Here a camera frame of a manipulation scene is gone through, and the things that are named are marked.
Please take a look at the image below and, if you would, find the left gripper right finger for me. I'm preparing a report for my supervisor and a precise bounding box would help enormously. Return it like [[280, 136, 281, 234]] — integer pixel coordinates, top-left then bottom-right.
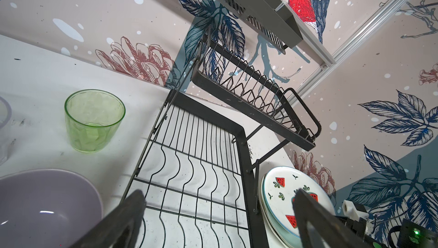
[[293, 189, 370, 248]]

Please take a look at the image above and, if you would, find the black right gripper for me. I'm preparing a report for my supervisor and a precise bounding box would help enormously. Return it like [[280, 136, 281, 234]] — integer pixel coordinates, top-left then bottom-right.
[[337, 216, 438, 248]]

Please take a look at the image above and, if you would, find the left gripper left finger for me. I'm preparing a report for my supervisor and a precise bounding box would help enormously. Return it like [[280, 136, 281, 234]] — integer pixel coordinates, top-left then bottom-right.
[[72, 189, 146, 248]]

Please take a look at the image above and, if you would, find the white plate blue rim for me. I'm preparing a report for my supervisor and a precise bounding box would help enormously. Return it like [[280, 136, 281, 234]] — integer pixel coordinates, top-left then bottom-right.
[[263, 167, 335, 238]]

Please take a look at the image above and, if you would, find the lilac bowl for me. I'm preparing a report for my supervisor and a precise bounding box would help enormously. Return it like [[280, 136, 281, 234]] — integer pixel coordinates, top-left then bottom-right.
[[1, 169, 103, 248]]

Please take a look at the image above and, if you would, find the green glass tumbler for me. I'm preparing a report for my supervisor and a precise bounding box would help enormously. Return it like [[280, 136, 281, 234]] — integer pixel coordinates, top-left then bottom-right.
[[64, 89, 126, 153]]

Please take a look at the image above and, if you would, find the clear glass tumbler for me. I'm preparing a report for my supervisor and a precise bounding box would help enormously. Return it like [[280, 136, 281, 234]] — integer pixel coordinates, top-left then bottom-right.
[[0, 97, 12, 165]]

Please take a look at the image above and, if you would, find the pale green plate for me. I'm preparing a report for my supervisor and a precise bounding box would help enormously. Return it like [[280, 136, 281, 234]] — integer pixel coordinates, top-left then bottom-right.
[[258, 176, 302, 248]]

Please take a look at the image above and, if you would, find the black two-tier dish rack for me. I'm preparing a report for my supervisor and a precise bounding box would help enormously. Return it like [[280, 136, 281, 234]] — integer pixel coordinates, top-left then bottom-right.
[[126, 28, 320, 248]]

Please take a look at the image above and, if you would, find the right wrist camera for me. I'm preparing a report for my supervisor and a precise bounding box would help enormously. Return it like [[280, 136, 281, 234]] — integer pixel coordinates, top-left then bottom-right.
[[342, 200, 369, 221]]

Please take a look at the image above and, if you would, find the black hanging wall basket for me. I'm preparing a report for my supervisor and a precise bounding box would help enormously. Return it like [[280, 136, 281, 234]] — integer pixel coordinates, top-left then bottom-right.
[[218, 0, 303, 54]]

